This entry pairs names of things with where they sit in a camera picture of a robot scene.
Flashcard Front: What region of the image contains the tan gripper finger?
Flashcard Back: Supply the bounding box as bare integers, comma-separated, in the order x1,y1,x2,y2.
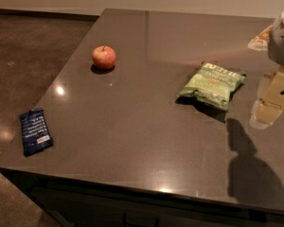
249,66,284,130

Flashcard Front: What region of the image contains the red apple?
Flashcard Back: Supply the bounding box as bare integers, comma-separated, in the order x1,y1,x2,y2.
92,45,116,70

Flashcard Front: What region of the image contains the clear wrapped snack packet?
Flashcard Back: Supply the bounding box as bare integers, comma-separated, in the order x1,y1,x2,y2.
248,26,273,51

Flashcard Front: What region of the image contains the green chip bag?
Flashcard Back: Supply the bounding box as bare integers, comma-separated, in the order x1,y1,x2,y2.
178,62,245,112

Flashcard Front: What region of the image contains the blue snack packet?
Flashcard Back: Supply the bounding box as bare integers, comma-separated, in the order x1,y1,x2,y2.
19,108,54,157

